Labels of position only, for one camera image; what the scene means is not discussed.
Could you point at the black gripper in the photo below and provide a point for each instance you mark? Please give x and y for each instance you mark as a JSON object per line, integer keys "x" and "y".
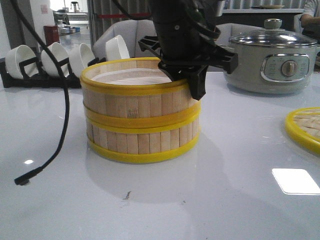
{"x": 186, "y": 48}

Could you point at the bamboo steamer tier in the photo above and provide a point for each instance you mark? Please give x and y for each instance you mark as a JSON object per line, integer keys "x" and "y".
{"x": 135, "y": 106}
{"x": 143, "y": 146}

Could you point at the woven bamboo steamer lid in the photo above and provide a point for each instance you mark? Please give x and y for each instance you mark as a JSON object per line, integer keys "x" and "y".
{"x": 303, "y": 127}

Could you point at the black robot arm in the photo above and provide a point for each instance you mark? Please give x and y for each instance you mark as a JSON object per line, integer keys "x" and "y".
{"x": 170, "y": 10}

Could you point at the grey chair left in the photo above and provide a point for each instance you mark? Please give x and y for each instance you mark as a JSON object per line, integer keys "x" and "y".
{"x": 131, "y": 31}

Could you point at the white bowl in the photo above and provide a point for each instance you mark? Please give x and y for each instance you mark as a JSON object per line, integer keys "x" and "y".
{"x": 60, "y": 54}
{"x": 116, "y": 49}
{"x": 14, "y": 57}
{"x": 79, "y": 57}

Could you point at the grey electric cooking pot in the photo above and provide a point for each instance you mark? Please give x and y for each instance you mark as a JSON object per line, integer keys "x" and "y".
{"x": 272, "y": 70}

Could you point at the red barrier belt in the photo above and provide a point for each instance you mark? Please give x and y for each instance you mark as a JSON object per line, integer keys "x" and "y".
{"x": 142, "y": 15}

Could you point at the dark counter with white top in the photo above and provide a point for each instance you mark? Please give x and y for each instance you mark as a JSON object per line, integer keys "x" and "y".
{"x": 256, "y": 17}

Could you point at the glass pot lid with knob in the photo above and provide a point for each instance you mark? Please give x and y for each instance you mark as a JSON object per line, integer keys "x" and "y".
{"x": 272, "y": 35}

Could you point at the shallow plate on counter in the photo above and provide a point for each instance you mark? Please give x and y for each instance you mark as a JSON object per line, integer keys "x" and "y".
{"x": 268, "y": 7}

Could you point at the seated person at right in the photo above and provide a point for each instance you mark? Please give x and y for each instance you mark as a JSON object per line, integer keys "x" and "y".
{"x": 310, "y": 19}

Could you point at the red bin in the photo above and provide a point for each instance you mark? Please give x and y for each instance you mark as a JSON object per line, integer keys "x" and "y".
{"x": 51, "y": 34}

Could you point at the black bowl rack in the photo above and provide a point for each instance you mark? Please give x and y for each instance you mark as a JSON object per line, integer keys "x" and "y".
{"x": 40, "y": 79}

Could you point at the white bowl far left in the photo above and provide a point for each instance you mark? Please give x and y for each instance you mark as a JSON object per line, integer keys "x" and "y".
{"x": 14, "y": 57}

